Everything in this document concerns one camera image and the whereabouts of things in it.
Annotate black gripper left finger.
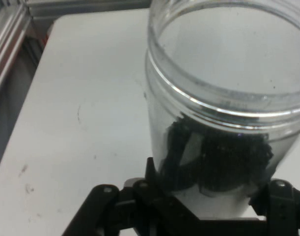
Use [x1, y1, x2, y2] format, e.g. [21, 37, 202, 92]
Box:
[62, 157, 201, 236]

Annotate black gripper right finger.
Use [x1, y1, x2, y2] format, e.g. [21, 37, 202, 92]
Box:
[248, 178, 300, 236]

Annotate clear jar of black granules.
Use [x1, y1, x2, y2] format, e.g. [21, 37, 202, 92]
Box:
[144, 0, 300, 221]

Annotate short aluminium frame rail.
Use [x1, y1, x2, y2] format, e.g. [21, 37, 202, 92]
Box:
[24, 0, 150, 18]

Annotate long aluminium frame rail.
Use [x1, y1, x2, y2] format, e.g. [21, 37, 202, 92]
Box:
[0, 0, 32, 99]

